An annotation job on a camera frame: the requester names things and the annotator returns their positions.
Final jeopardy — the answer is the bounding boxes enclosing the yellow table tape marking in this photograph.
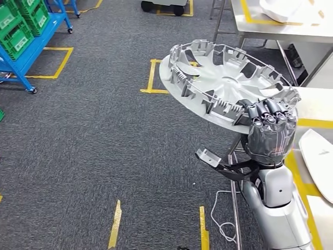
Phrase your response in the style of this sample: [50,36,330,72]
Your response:
[240,0,325,27]
[285,118,333,250]

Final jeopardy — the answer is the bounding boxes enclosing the stainless steel table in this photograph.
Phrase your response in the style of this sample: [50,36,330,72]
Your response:
[210,0,333,87]

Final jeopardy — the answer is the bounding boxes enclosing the white floor cable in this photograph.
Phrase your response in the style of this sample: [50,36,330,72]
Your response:
[210,190,237,244]

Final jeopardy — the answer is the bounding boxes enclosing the yellow floor tape marking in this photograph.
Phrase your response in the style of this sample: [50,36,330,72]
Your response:
[65,0,103,14]
[108,200,122,250]
[199,206,210,250]
[140,58,198,94]
[156,0,194,17]

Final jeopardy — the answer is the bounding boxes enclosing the stainless steel workbench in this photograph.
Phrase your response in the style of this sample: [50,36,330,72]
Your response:
[228,86,333,250]

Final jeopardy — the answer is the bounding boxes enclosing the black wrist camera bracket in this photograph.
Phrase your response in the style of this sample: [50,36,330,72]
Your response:
[197,153,261,182]

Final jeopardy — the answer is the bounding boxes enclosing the white plastic cover part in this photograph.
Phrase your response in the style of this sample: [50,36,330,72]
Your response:
[259,0,304,24]
[298,128,333,204]

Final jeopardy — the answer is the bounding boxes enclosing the blue metal shelf rack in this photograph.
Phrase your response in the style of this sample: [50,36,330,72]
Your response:
[0,0,74,94]
[44,0,81,19]

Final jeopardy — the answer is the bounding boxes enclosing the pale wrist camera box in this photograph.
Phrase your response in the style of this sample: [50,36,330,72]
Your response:
[196,148,222,169]

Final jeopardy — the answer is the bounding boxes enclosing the grey plastic wheel hubcap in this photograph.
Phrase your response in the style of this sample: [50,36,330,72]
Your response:
[159,39,301,134]

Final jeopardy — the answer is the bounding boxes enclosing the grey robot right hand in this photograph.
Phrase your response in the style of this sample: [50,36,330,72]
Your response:
[235,97,298,166]

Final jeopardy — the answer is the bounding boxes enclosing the white wheeled cart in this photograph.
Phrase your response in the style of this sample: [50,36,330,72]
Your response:
[140,0,188,17]

